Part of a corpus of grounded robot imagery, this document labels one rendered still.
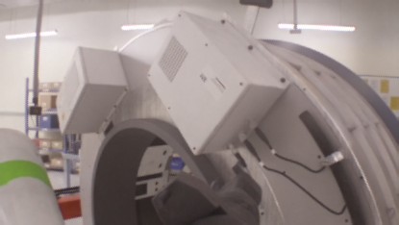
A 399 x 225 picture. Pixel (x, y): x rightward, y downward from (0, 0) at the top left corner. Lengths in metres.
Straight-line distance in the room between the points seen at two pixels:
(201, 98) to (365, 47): 6.37
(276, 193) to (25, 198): 0.43
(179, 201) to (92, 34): 6.86
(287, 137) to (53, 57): 7.26
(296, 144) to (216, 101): 0.17
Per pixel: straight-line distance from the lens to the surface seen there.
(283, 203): 0.57
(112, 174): 1.22
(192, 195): 0.28
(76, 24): 7.40
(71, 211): 1.99
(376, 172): 0.61
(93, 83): 0.94
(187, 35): 0.56
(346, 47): 6.59
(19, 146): 0.48
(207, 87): 0.50
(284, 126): 0.54
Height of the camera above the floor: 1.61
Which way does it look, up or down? 2 degrees down
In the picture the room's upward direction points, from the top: 1 degrees clockwise
